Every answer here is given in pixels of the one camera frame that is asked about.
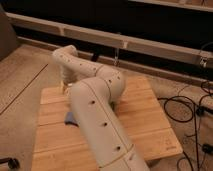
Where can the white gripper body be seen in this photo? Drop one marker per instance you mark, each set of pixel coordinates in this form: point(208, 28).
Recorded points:
point(65, 86)

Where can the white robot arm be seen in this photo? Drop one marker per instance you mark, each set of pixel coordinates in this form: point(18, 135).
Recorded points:
point(91, 100)

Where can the blue sponge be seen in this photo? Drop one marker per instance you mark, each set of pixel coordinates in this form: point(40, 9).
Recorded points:
point(69, 119)

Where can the wooden board table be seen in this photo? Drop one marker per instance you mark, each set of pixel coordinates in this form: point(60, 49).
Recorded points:
point(61, 147)

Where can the black chair caster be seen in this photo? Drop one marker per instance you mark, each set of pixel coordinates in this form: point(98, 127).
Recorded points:
point(13, 163)

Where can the white shelf rail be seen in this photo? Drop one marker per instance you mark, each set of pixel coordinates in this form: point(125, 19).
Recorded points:
point(163, 50)

